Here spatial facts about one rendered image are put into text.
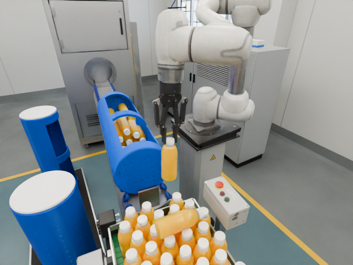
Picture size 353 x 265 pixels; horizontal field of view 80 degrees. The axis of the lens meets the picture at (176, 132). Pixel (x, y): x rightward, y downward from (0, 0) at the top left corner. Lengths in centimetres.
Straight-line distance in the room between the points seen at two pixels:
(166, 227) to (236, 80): 87
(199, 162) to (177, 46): 100
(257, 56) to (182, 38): 171
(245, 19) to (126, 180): 95
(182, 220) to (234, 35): 61
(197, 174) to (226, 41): 112
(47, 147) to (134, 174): 124
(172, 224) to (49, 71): 548
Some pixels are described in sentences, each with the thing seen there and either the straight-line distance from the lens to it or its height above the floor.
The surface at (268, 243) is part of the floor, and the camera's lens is 226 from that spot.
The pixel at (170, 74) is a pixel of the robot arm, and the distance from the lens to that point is 69.
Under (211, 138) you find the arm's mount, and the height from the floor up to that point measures 106.
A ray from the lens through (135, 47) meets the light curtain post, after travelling 226.
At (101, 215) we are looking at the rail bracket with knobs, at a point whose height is 100.
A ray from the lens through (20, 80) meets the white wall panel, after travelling 605.
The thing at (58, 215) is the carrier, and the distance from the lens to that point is 116.
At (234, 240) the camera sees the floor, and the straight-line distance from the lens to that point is 218.
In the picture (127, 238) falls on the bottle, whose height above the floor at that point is 104.
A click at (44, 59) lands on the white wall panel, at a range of 593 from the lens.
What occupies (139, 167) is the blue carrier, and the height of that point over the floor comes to 112.
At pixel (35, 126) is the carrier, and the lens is 207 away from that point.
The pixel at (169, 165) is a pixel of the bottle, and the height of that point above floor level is 125.
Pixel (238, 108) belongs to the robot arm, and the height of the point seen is 127.
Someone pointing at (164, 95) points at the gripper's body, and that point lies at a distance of 73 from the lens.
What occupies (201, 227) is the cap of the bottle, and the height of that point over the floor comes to 108.
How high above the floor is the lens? 178
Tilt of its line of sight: 30 degrees down
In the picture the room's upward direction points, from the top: straight up
